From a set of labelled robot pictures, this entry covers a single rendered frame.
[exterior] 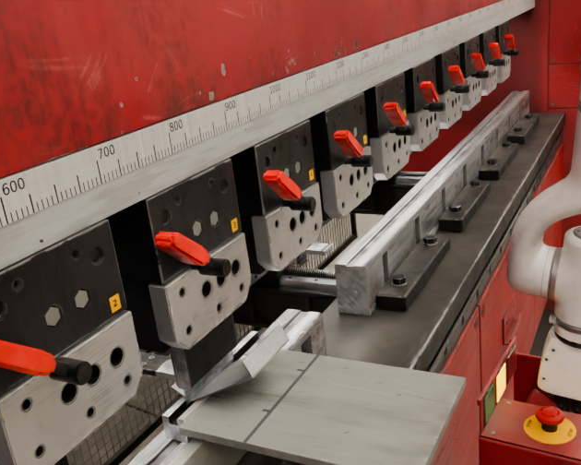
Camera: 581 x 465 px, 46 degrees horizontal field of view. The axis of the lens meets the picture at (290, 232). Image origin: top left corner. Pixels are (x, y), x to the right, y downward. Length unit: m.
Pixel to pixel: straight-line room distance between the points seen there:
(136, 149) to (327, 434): 0.34
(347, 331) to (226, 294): 0.44
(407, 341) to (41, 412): 0.68
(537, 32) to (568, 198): 1.81
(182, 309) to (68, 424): 0.17
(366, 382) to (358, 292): 0.42
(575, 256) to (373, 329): 0.35
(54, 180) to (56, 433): 0.20
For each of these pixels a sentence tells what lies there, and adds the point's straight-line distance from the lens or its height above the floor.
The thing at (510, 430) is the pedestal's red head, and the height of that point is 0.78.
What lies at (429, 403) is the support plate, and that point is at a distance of 0.76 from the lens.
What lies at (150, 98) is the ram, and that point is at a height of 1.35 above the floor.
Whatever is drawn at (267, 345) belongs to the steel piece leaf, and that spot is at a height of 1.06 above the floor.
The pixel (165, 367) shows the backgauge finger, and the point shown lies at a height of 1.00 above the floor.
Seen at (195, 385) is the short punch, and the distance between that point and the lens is 0.81.
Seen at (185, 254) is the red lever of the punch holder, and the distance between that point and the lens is 0.63.
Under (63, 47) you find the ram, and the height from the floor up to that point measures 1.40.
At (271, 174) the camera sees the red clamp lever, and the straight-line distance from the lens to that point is 0.77.
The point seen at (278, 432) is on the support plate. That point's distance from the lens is 0.73.
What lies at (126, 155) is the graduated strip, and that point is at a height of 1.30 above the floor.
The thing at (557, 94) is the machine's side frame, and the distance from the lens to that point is 2.78.
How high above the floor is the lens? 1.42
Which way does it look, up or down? 19 degrees down
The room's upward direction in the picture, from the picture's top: 7 degrees counter-clockwise
